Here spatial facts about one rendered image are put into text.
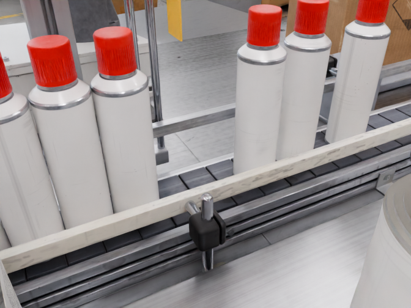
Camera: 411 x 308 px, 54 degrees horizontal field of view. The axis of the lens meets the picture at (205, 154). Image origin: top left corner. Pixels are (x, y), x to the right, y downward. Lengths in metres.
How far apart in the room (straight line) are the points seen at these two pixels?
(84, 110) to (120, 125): 0.03
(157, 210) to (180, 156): 0.23
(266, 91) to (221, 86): 0.43
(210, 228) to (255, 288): 0.07
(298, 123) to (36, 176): 0.29
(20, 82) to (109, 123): 0.36
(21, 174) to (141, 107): 0.12
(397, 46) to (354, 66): 0.43
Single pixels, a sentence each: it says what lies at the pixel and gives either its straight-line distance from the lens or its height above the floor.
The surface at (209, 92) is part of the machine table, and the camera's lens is 0.83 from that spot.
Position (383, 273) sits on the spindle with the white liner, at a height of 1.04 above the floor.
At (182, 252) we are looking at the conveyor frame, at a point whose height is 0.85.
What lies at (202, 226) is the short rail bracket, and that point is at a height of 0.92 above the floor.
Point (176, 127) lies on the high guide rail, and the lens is 0.46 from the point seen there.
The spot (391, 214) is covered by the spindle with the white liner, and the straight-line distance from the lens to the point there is 0.20.
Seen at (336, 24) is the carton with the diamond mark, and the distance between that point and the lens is 0.88.
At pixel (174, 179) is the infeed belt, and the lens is 0.51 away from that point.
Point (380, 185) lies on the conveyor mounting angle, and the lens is 0.61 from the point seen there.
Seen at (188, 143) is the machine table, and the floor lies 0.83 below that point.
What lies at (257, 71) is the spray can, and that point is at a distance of 0.42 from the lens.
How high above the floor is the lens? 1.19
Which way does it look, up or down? 34 degrees down
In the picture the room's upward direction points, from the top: 1 degrees counter-clockwise
